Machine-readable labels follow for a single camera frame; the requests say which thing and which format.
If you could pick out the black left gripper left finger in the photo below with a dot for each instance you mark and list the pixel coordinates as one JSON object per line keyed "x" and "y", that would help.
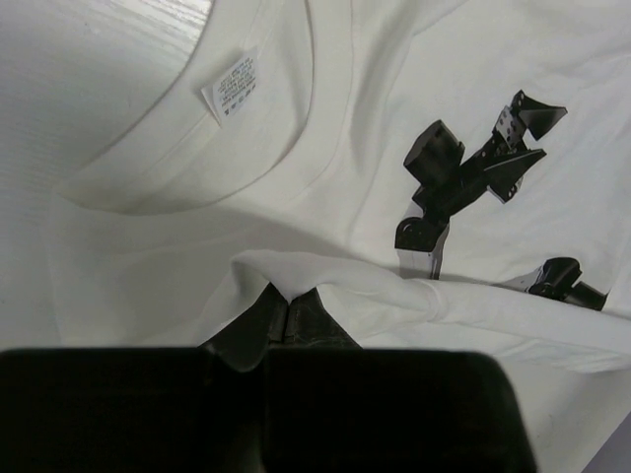
{"x": 241, "y": 346}

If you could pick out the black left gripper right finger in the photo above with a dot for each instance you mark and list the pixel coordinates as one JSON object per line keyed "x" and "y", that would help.
{"x": 309, "y": 325}

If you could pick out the white t-shirt with robot print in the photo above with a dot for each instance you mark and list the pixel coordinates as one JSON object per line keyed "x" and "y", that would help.
{"x": 276, "y": 157}

